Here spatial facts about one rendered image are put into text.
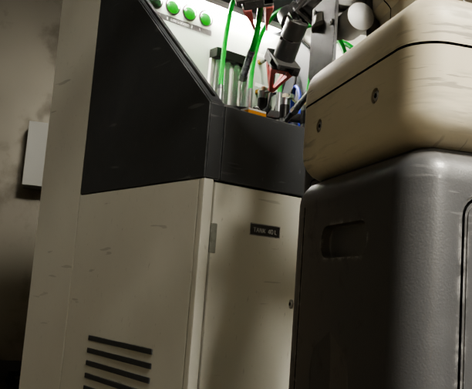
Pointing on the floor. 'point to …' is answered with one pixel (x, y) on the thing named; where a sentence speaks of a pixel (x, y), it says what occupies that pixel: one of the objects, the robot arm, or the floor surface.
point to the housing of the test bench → (60, 197)
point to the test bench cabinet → (139, 288)
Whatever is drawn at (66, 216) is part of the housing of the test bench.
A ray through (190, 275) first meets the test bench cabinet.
